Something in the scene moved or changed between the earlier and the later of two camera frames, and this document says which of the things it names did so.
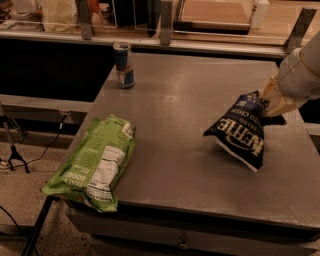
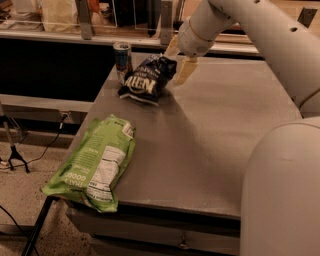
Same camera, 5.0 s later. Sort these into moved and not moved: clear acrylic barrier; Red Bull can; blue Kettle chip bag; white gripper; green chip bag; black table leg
Moved: white gripper; blue Kettle chip bag
Not moved: clear acrylic barrier; Red Bull can; green chip bag; black table leg
